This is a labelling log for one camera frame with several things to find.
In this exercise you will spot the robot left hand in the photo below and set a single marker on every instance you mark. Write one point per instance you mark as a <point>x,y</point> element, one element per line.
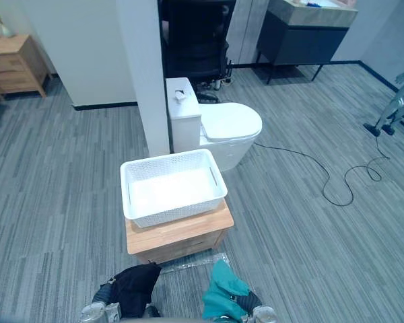
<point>108,290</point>

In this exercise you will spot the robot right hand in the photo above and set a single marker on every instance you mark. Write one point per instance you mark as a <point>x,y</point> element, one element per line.
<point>250,299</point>

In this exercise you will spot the black cloth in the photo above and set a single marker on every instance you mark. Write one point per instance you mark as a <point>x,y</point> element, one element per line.
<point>134,289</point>

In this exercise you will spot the teal cloth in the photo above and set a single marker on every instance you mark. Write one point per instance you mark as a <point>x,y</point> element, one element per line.
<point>224,292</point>

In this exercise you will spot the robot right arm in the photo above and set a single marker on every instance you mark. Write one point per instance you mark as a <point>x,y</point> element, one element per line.
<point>263,315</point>

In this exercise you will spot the white plastic laundry basket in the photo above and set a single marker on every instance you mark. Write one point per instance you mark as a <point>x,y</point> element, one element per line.
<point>171,186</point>

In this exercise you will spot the clear plastic sheet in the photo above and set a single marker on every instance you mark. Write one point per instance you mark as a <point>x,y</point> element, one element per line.
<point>195,264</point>

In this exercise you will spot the low wooden nightstand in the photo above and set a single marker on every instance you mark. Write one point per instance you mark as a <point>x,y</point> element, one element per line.
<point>178,240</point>

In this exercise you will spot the white toilet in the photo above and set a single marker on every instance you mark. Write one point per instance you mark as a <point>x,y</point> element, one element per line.
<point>219,128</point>

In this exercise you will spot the silver legged robot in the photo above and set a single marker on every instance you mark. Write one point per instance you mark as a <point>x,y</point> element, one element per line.
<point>395,104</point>

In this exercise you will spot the tall wooden nightstand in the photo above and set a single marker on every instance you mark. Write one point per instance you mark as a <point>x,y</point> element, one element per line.
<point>13,64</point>

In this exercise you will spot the black office chair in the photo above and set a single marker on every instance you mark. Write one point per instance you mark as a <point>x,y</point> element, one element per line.
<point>195,40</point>

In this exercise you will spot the dark vanity cabinet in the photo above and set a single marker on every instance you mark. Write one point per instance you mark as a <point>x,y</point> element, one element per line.
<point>303,37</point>

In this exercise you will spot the white vase with plant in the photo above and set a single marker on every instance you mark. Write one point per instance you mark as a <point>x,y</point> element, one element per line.
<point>5,28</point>

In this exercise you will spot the white partition wall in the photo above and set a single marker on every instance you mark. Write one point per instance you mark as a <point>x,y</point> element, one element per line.
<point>144,67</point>

